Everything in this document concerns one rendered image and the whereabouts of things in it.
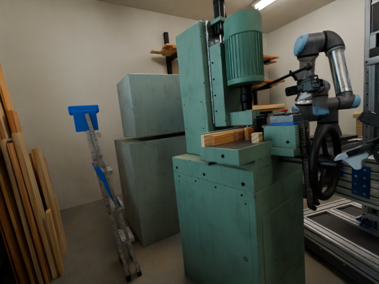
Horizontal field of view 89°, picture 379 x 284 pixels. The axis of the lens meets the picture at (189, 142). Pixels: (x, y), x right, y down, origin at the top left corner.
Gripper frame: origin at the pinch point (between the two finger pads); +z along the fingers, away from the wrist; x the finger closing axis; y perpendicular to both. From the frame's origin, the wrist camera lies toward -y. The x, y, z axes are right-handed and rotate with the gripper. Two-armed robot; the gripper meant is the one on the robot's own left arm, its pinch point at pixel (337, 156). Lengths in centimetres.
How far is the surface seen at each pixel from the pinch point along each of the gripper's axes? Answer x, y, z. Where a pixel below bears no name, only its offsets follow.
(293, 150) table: 1.4, -7.6, 12.0
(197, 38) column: -1, -80, 24
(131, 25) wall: 57, -269, 150
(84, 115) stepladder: -51, -73, 80
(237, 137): -2.6, -23.7, 29.4
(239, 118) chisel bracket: 6.7, -33.2, 29.6
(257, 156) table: -8.2, -11.2, 20.7
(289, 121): 4.5, -18.3, 8.8
